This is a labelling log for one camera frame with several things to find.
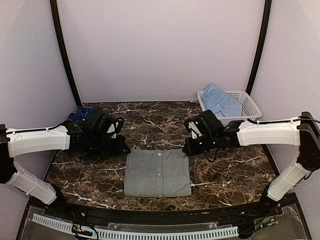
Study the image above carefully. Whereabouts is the white plastic basket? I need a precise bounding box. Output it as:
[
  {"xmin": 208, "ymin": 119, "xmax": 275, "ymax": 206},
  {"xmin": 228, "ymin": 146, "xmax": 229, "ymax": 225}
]
[{"xmin": 196, "ymin": 90, "xmax": 263, "ymax": 127}]

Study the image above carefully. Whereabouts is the black frame post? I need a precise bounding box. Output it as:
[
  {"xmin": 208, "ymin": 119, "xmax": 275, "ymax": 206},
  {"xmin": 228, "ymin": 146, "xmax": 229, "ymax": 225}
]
[
  {"xmin": 245, "ymin": 0, "xmax": 272, "ymax": 95},
  {"xmin": 49, "ymin": 0, "xmax": 82, "ymax": 107}
]

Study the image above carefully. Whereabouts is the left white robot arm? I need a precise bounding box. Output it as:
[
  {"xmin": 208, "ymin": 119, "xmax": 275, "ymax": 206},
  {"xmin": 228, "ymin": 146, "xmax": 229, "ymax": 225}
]
[{"xmin": 0, "ymin": 121, "xmax": 131, "ymax": 218}]

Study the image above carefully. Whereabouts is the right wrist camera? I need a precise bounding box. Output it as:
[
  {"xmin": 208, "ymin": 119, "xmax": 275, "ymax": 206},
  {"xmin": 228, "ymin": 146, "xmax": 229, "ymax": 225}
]
[{"xmin": 184, "ymin": 110, "xmax": 225, "ymax": 139}]

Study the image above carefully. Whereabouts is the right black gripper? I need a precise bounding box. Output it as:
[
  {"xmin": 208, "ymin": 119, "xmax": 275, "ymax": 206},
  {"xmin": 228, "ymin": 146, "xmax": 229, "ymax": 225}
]
[{"xmin": 182, "ymin": 132, "xmax": 218, "ymax": 156}]

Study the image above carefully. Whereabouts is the grey long sleeve shirt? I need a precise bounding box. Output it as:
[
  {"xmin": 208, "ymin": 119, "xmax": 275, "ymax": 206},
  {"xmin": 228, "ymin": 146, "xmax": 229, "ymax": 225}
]
[{"xmin": 124, "ymin": 149, "xmax": 192, "ymax": 198}]

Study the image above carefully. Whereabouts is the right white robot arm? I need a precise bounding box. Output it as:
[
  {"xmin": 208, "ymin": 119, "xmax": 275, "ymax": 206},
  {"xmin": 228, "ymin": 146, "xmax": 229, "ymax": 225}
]
[{"xmin": 182, "ymin": 110, "xmax": 320, "ymax": 217}]

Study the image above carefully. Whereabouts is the white slotted cable duct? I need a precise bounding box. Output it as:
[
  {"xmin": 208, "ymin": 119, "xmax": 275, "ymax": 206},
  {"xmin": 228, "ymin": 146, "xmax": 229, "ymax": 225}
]
[{"xmin": 32, "ymin": 214, "xmax": 239, "ymax": 240}]

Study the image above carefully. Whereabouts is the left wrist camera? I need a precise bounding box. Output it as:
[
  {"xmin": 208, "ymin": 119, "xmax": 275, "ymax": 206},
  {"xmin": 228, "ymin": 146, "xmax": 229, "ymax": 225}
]
[{"xmin": 86, "ymin": 109, "xmax": 125, "ymax": 140}]

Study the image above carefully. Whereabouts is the right black frame post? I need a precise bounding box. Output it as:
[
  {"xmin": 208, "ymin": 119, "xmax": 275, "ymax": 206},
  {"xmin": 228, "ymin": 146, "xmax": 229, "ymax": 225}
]
[{"xmin": 245, "ymin": 0, "xmax": 272, "ymax": 95}]

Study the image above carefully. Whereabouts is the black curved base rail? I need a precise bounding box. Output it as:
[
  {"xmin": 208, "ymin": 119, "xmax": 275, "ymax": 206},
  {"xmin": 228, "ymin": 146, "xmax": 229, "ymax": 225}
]
[{"xmin": 44, "ymin": 192, "xmax": 298, "ymax": 233}]

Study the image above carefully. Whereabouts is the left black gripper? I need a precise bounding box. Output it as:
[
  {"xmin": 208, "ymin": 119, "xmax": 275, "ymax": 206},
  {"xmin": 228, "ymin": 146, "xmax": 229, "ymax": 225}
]
[{"xmin": 89, "ymin": 131, "xmax": 130, "ymax": 157}]

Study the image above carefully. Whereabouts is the left black frame post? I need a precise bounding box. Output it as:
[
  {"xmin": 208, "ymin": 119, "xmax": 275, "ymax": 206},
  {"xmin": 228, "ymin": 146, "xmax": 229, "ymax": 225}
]
[{"xmin": 49, "ymin": 0, "xmax": 82, "ymax": 107}]

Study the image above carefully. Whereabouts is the light blue shirt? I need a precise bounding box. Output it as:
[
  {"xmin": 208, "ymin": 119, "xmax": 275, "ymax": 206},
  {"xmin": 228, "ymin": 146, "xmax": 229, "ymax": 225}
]
[{"xmin": 201, "ymin": 83, "xmax": 242, "ymax": 117}]

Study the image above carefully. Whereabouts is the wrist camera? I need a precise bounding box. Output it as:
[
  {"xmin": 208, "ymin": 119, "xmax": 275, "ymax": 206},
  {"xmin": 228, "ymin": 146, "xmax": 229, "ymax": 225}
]
[
  {"xmin": 86, "ymin": 109, "xmax": 125, "ymax": 140},
  {"xmin": 184, "ymin": 110, "xmax": 225, "ymax": 139}
]

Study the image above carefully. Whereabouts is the blue plaid folded shirt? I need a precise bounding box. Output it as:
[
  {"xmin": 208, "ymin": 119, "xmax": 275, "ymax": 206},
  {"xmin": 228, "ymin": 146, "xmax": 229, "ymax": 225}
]
[{"xmin": 65, "ymin": 107, "xmax": 103, "ymax": 123}]

